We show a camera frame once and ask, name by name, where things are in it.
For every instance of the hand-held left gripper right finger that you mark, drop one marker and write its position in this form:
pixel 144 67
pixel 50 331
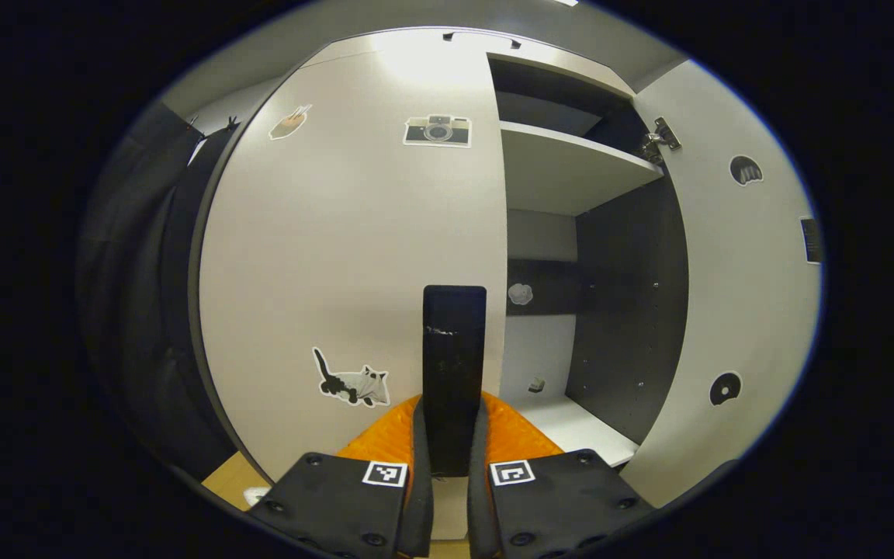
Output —
pixel 478 512

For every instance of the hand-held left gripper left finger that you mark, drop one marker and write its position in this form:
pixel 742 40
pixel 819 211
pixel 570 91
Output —
pixel 421 512

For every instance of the grey double-door shoe cabinet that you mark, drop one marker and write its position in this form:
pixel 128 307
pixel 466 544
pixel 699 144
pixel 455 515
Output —
pixel 625 310

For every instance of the beige cabinet door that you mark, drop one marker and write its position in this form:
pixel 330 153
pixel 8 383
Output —
pixel 338 256
pixel 742 310

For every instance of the beige cabinet shelf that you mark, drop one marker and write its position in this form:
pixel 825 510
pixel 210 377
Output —
pixel 579 427
pixel 563 171

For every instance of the metal door hinge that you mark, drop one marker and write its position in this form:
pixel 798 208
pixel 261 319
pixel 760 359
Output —
pixel 660 140

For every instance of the white lidded bowl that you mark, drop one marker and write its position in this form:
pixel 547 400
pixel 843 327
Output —
pixel 257 495

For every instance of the black backdrop cloth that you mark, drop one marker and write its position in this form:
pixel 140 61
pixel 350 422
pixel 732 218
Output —
pixel 183 349
pixel 121 272

